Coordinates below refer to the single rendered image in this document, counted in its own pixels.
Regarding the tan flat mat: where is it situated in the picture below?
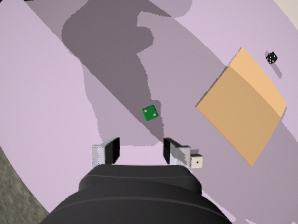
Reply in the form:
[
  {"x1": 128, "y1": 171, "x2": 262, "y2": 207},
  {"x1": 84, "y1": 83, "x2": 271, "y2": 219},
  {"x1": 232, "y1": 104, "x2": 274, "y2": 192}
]
[{"x1": 196, "y1": 47, "x2": 287, "y2": 167}]

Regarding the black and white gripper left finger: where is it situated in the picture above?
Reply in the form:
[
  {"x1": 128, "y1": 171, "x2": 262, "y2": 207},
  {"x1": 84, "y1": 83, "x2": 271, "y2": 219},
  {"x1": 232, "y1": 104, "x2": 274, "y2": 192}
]
[{"x1": 91, "y1": 137, "x2": 120, "y2": 169}]

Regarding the black die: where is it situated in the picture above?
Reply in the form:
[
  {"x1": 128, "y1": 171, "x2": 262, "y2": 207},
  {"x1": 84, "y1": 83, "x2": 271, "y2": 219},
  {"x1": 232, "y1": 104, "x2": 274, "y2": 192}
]
[{"x1": 266, "y1": 52, "x2": 278, "y2": 64}]

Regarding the green die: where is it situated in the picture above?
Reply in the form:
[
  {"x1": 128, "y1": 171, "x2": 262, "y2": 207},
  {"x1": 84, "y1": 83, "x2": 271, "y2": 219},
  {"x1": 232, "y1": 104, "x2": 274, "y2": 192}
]
[{"x1": 142, "y1": 105, "x2": 158, "y2": 121}]

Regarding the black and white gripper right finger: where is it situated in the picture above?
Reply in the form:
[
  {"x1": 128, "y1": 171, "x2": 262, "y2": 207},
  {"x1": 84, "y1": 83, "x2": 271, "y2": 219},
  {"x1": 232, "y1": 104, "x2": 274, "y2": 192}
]
[{"x1": 163, "y1": 138, "x2": 191, "y2": 171}]

